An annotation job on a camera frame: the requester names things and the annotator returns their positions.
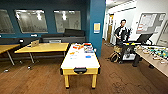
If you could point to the colourful game box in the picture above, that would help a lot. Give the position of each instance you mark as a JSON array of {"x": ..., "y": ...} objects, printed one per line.
[{"x": 88, "y": 49}]

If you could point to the red game box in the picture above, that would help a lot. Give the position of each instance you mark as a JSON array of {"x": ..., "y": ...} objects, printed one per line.
[{"x": 78, "y": 46}]

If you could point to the white table with dishes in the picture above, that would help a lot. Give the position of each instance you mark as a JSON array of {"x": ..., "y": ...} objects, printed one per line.
[{"x": 80, "y": 63}]

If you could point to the black sofa cushion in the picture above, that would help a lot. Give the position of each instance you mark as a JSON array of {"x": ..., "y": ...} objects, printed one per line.
[{"x": 74, "y": 32}]

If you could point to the wooden door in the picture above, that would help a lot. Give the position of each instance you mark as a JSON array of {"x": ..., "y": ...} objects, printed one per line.
[{"x": 110, "y": 29}]

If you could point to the brown backpack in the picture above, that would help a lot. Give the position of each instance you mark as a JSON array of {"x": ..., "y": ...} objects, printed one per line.
[{"x": 114, "y": 57}]

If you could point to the cardboard box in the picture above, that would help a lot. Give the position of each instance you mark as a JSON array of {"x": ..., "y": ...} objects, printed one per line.
[{"x": 117, "y": 49}]

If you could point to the person in black shirt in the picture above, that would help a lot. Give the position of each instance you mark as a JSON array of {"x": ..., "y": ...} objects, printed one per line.
[{"x": 121, "y": 33}]

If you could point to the yellow wooden long table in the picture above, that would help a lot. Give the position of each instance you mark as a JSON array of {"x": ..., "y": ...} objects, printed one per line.
[
  {"x": 6, "y": 48},
  {"x": 43, "y": 47}
]

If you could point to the tan cardboard stand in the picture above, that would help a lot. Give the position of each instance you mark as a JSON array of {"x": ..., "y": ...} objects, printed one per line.
[{"x": 35, "y": 43}]

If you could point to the grey notice board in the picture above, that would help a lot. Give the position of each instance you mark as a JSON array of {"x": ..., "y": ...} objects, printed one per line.
[{"x": 150, "y": 23}]

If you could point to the yellow framed wall sign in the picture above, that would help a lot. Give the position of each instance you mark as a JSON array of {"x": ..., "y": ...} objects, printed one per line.
[{"x": 97, "y": 27}]

